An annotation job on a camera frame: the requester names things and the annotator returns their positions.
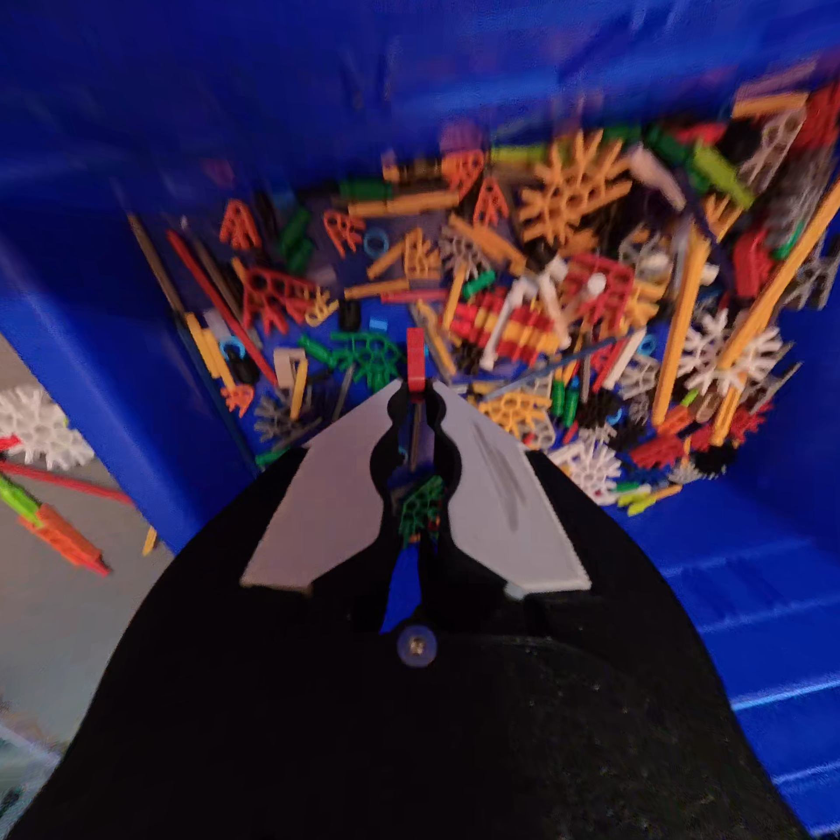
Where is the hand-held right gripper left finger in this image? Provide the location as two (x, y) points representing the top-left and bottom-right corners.
(239, 379), (409, 592)

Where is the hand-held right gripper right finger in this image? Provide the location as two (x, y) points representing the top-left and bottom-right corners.
(428, 381), (593, 599)

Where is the small red plastic piece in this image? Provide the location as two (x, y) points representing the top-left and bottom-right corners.
(406, 327), (427, 403)

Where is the colourful construction wheel model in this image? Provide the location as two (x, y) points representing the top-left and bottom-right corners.
(0, 384), (142, 578)

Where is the pile of colourful construction pieces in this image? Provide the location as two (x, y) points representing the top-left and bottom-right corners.
(125, 59), (840, 519)

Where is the blue plastic bin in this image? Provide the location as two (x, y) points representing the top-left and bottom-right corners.
(0, 0), (840, 840)

